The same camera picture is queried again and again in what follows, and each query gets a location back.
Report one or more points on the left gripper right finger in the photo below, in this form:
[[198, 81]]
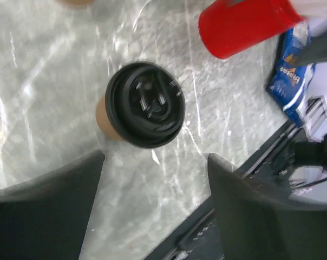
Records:
[[258, 220]]

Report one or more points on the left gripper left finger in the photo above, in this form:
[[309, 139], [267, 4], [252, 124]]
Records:
[[47, 217]]

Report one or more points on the brown paper cup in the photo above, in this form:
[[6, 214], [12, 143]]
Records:
[[103, 121], [77, 3]]

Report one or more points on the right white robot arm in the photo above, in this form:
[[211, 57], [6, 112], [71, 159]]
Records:
[[320, 40]]

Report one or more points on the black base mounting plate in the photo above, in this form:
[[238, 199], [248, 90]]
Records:
[[198, 237]]

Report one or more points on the blue snack bag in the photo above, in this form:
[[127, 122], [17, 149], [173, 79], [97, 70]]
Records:
[[288, 85]]

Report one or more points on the red cup with stirrers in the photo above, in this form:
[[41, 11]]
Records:
[[229, 27]]

